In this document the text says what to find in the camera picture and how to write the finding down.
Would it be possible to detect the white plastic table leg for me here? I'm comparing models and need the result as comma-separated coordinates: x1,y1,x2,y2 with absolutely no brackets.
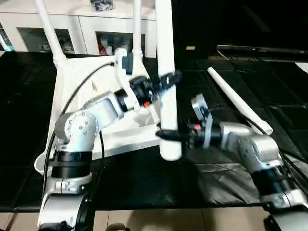
35,0,69,69
207,67,273,136
132,0,145,61
154,0,183,161

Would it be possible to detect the white plastic table top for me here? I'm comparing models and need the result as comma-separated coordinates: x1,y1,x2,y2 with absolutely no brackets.
35,52,181,175

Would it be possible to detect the black work mat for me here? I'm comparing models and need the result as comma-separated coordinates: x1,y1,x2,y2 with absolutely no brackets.
0,51,308,212

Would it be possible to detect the black flat bar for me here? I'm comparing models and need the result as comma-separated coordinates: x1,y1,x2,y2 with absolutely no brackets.
217,45,308,54

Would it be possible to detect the white cabinet with glass doors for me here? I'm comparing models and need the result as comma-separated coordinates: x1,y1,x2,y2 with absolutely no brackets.
0,0,158,58

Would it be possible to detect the teal plastic tube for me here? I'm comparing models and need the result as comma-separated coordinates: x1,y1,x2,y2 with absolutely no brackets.
0,26,13,51

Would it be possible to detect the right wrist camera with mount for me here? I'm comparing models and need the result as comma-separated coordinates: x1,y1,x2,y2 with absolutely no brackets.
191,94,214,147

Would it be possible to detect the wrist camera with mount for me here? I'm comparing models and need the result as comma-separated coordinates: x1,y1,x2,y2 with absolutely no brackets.
114,48,135,98
191,94,214,147

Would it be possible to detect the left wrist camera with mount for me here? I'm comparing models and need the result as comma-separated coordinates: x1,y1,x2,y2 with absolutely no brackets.
114,48,135,98

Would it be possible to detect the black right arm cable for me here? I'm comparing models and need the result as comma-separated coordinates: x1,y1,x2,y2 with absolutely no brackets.
207,113,308,188

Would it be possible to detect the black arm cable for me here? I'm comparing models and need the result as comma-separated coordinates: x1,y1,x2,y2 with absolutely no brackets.
42,62,117,186
207,113,308,188

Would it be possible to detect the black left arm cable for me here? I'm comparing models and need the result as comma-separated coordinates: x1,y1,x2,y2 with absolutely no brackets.
42,62,117,186

